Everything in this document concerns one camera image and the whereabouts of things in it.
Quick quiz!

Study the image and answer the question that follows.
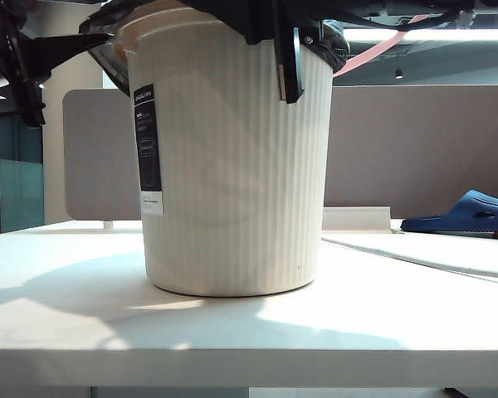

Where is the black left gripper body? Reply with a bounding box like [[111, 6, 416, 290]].
[[0, 0, 53, 129]]

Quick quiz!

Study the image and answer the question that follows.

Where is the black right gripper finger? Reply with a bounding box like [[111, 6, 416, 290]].
[[194, 0, 277, 45]]

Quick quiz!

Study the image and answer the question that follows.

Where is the linear ceiling light strip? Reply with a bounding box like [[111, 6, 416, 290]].
[[343, 27, 498, 42]]

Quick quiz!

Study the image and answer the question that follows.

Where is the blue rubber slipper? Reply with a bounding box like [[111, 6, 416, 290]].
[[400, 189, 498, 242]]

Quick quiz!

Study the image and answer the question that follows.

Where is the black white product label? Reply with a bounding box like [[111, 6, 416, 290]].
[[131, 82, 166, 217]]

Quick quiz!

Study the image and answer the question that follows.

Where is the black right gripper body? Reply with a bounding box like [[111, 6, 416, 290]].
[[244, 23, 316, 105]]

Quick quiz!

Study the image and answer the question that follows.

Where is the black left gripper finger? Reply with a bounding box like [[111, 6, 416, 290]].
[[28, 32, 112, 75]]

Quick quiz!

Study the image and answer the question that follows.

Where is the grey desk partition panel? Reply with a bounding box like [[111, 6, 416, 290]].
[[61, 85, 498, 221]]

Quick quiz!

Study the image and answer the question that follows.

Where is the white cable tray lid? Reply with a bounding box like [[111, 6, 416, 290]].
[[322, 206, 394, 232]]

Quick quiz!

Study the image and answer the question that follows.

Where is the white ribbed trash can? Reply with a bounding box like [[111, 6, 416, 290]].
[[115, 7, 334, 299]]

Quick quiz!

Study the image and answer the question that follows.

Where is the black garbage bag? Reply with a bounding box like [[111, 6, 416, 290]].
[[77, 0, 350, 100]]

